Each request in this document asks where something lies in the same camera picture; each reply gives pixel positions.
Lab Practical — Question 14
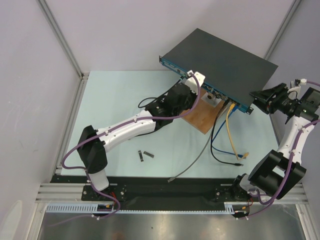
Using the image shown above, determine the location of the wooden board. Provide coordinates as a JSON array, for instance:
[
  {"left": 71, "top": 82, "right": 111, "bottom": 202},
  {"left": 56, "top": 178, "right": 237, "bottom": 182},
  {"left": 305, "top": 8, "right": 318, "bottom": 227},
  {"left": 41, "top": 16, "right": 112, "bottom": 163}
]
[{"left": 183, "top": 88, "right": 225, "bottom": 134}]

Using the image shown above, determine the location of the black ethernet cable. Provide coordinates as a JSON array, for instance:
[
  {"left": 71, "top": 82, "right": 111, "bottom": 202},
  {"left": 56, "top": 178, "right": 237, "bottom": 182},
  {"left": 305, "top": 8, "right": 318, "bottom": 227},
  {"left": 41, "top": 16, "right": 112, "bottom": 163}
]
[{"left": 209, "top": 100, "right": 243, "bottom": 168}]

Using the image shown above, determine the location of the black transceiver plug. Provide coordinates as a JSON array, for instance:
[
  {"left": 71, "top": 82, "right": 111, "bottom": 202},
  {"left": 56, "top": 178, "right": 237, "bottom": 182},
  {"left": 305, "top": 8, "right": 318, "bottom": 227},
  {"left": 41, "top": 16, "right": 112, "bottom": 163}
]
[{"left": 138, "top": 150, "right": 144, "bottom": 162}]

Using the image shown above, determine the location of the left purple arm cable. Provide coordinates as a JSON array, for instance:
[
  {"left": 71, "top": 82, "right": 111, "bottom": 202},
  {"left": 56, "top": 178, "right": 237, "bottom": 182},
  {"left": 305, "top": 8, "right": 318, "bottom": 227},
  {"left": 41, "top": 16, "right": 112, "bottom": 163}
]
[{"left": 61, "top": 71, "right": 202, "bottom": 222}]

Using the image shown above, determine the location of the grey metal switch mount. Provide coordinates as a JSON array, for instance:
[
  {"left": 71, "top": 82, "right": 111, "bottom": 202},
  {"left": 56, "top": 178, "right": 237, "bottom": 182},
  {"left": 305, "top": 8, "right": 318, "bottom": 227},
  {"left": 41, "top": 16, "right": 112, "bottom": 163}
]
[{"left": 201, "top": 92, "right": 221, "bottom": 108}]

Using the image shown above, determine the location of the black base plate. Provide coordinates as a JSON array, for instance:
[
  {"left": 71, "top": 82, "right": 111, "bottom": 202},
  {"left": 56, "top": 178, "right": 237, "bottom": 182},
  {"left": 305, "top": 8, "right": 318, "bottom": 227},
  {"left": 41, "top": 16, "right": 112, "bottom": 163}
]
[{"left": 50, "top": 175, "right": 258, "bottom": 212}]

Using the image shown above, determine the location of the black cable with teal plug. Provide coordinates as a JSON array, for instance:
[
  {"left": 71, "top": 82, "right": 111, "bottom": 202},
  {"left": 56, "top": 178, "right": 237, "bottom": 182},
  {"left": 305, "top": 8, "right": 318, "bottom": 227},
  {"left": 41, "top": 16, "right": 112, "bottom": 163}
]
[{"left": 137, "top": 77, "right": 183, "bottom": 141}]

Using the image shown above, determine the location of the grey cable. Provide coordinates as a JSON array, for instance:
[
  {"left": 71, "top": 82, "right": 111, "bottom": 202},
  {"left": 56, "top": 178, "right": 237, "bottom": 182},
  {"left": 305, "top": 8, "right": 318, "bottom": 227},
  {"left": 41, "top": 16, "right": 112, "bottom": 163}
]
[{"left": 166, "top": 102, "right": 227, "bottom": 184}]

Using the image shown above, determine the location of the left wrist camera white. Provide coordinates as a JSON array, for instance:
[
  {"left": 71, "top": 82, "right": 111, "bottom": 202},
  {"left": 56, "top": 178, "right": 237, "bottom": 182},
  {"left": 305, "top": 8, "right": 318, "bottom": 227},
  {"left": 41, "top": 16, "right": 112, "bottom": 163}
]
[{"left": 184, "top": 70, "right": 206, "bottom": 95}]

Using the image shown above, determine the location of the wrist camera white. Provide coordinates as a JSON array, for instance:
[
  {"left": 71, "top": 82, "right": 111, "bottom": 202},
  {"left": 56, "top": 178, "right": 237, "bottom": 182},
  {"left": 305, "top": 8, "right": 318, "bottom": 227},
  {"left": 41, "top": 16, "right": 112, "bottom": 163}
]
[
  {"left": 287, "top": 78, "right": 307, "bottom": 94},
  {"left": 184, "top": 70, "right": 206, "bottom": 95}
]

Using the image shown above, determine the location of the yellow ethernet cable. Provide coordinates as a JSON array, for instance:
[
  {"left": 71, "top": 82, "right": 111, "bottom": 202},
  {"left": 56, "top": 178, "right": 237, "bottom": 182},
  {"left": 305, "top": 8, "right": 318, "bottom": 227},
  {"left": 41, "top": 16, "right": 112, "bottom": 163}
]
[{"left": 226, "top": 104, "right": 250, "bottom": 161}]

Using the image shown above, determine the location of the blue black network switch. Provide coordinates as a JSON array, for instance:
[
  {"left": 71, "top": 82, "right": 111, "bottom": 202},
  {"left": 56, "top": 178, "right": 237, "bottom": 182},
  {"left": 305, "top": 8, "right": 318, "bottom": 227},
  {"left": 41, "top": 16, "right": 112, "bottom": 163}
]
[{"left": 159, "top": 28, "right": 278, "bottom": 114}]

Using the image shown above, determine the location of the white slotted cable duct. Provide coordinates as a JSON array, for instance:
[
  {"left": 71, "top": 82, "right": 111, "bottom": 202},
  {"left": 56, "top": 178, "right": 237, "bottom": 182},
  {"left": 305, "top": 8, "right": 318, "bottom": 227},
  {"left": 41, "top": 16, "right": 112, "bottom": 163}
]
[{"left": 46, "top": 202, "right": 116, "bottom": 213}]

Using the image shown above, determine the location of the blue ethernet cable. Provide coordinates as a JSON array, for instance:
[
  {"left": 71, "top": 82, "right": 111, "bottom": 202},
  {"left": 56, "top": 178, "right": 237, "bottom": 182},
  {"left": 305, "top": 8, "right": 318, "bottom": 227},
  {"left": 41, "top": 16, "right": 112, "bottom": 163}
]
[{"left": 211, "top": 109, "right": 245, "bottom": 160}]

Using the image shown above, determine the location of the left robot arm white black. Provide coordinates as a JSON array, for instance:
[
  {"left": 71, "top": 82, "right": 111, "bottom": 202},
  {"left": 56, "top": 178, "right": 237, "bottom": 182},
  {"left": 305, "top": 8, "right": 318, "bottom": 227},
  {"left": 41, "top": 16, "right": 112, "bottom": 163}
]
[{"left": 77, "top": 83, "right": 199, "bottom": 200}]

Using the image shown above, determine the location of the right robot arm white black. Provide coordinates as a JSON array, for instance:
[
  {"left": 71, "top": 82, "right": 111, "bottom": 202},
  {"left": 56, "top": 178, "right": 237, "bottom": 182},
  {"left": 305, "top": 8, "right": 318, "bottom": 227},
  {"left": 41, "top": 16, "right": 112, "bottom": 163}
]
[{"left": 229, "top": 83, "right": 320, "bottom": 205}]

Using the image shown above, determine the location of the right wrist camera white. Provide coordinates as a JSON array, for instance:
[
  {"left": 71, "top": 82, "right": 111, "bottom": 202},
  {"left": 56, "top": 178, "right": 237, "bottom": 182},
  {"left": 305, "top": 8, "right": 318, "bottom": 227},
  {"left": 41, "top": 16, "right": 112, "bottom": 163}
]
[{"left": 287, "top": 78, "right": 307, "bottom": 94}]

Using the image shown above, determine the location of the black transceiver plug slanted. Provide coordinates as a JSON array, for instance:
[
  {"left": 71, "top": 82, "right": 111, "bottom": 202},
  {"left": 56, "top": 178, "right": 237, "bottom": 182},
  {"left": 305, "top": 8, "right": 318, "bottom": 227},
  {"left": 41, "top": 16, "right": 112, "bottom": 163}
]
[{"left": 143, "top": 151, "right": 155, "bottom": 158}]

